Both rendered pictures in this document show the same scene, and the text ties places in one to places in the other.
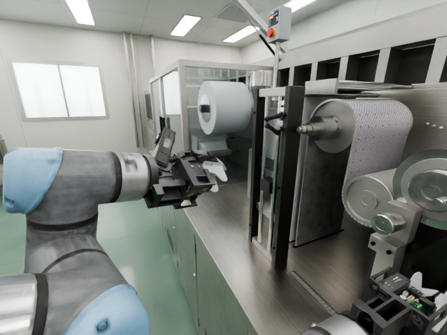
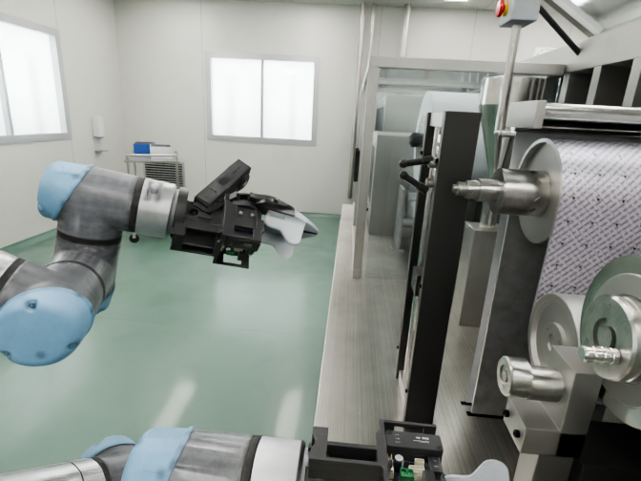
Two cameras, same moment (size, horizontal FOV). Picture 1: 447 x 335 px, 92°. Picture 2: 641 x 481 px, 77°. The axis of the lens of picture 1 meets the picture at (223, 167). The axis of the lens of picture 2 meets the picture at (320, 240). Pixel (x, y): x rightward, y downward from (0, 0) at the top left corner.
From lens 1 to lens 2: 0.31 m
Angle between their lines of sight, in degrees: 27
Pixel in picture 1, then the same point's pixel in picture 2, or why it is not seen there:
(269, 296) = not seen: hidden behind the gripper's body
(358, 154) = (569, 252)
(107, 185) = (121, 209)
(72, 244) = (75, 256)
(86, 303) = (35, 288)
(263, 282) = (367, 437)
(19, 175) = (47, 183)
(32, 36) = (239, 20)
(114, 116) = (322, 142)
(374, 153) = not seen: hidden behind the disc
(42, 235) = (61, 242)
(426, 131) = not seen: outside the picture
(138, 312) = (64, 310)
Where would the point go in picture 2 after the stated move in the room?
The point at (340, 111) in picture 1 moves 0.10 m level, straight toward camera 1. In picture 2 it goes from (552, 164) to (507, 166)
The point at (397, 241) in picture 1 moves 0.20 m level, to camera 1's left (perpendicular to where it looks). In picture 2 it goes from (544, 422) to (363, 359)
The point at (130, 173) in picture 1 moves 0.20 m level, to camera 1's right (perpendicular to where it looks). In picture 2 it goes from (149, 203) to (279, 231)
